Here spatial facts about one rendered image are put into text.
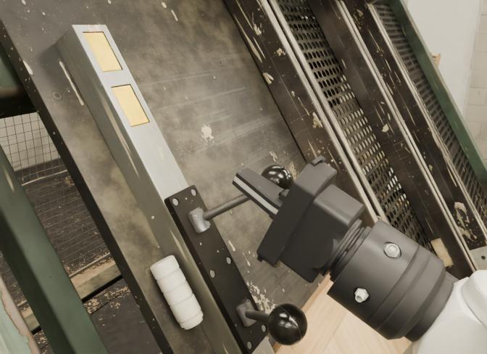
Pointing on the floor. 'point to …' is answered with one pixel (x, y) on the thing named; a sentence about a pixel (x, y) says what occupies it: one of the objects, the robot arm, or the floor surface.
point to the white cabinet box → (449, 33)
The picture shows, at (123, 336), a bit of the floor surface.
